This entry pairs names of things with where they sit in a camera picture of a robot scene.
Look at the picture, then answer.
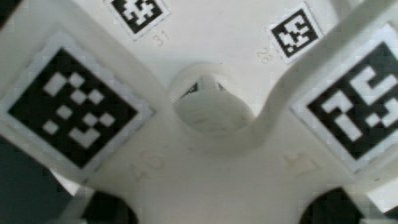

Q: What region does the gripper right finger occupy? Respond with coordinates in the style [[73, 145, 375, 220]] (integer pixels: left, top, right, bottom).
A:
[[298, 186, 366, 224]]

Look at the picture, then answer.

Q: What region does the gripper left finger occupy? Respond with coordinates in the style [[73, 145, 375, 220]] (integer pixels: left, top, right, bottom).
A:
[[55, 188, 140, 224]]

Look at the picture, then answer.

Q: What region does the white table leg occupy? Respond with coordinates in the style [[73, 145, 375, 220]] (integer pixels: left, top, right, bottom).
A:
[[169, 63, 254, 136]]

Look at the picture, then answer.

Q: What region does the white cross table base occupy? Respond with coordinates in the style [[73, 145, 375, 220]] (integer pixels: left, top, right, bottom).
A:
[[0, 0, 398, 224]]

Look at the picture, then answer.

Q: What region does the white round table top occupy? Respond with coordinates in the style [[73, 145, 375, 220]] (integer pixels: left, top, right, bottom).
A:
[[50, 0, 398, 198]]

